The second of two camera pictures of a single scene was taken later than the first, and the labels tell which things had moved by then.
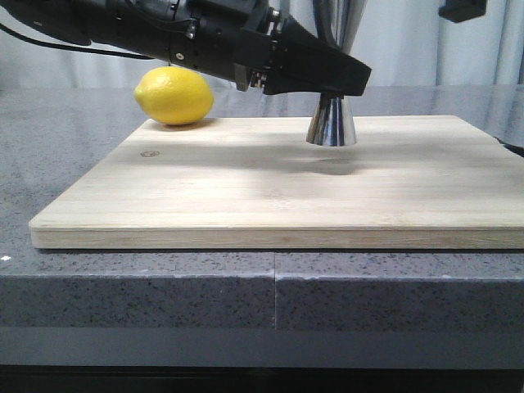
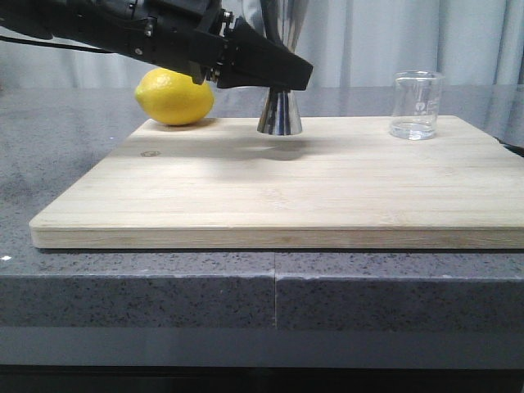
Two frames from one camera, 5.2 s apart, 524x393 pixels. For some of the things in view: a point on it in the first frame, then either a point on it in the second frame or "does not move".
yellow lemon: (174, 96) does not move
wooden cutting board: (448, 182) does not move
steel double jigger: (336, 23) -> (284, 21)
